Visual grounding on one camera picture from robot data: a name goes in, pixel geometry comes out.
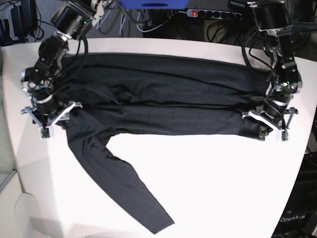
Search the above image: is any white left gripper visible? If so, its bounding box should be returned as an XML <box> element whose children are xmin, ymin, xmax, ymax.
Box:
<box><xmin>242</xmin><ymin>107</ymin><xmax>298</xmax><ymax>141</ymax></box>

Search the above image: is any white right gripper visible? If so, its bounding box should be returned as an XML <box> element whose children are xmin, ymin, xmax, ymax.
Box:
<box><xmin>21</xmin><ymin>100</ymin><xmax>83</xmax><ymax>139</ymax></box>

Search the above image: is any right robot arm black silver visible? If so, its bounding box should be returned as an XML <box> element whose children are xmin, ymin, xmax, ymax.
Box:
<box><xmin>21</xmin><ymin>0</ymin><xmax>117</xmax><ymax>138</ymax></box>

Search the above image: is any black OpenArm case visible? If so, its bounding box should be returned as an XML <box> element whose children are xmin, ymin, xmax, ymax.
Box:
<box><xmin>272</xmin><ymin>152</ymin><xmax>317</xmax><ymax>238</ymax></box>

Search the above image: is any white cable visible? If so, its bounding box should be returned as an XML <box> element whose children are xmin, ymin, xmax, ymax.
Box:
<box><xmin>95</xmin><ymin>0</ymin><xmax>129</xmax><ymax>35</ymax></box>

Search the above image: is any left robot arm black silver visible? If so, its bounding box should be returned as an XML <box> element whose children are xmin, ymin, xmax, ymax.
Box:
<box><xmin>242</xmin><ymin>0</ymin><xmax>303</xmax><ymax>141</ymax></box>

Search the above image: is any blue box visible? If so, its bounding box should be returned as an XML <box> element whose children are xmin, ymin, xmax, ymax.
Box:
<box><xmin>119</xmin><ymin>0</ymin><xmax>189</xmax><ymax>9</ymax></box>

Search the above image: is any dark grey long-sleeve T-shirt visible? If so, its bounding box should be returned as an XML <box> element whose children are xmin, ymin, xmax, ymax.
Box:
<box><xmin>56</xmin><ymin>54</ymin><xmax>269</xmax><ymax>234</ymax></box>

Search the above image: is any black equipment on floor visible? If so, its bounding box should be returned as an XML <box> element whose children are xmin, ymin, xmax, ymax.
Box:
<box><xmin>0</xmin><ymin>0</ymin><xmax>43</xmax><ymax>46</ymax></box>

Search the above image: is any white power strip red switch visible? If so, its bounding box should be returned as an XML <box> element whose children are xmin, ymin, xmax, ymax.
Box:
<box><xmin>186</xmin><ymin>8</ymin><xmax>243</xmax><ymax>22</ymax></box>

